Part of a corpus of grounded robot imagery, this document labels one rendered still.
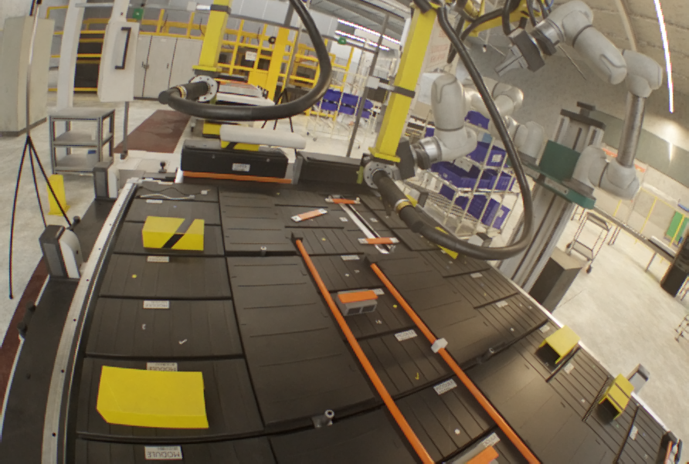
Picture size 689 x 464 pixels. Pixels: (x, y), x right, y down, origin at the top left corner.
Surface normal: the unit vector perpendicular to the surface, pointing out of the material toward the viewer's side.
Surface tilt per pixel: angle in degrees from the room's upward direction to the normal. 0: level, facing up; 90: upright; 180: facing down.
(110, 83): 90
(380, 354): 0
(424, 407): 0
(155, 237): 90
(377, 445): 0
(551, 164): 90
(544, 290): 90
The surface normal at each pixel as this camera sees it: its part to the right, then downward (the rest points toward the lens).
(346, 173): 0.40, 0.46
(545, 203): -0.93, -0.11
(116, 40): 0.74, 0.43
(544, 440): 0.25, -0.89
